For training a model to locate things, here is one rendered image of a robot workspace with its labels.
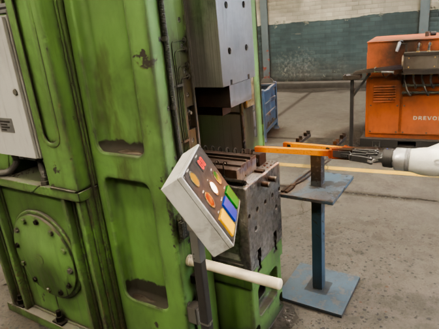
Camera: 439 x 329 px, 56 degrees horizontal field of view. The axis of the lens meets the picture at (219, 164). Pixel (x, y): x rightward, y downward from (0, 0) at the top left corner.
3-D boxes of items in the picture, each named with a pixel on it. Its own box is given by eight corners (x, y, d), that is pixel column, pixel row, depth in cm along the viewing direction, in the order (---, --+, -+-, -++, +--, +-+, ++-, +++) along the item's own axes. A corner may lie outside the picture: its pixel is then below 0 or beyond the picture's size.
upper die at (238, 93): (251, 98, 192) (250, 78, 189) (230, 108, 176) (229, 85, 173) (180, 97, 214) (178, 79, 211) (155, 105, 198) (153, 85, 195)
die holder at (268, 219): (282, 237, 227) (279, 161, 212) (251, 273, 197) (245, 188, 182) (198, 220, 256) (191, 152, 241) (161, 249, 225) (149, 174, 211)
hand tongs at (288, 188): (325, 159, 270) (325, 157, 270) (332, 160, 267) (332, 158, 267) (280, 192, 226) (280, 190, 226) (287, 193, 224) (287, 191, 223)
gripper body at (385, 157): (391, 171, 158) (366, 168, 162) (394, 164, 164) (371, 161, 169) (392, 152, 155) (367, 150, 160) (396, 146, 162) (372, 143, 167)
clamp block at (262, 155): (266, 161, 213) (266, 149, 211) (259, 166, 207) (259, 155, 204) (246, 159, 219) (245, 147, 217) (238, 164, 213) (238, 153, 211)
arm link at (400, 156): (410, 167, 162) (394, 165, 165) (412, 145, 159) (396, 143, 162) (407, 175, 155) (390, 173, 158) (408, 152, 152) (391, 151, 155)
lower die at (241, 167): (256, 169, 204) (255, 153, 201) (237, 183, 188) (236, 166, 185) (187, 161, 225) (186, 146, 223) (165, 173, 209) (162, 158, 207)
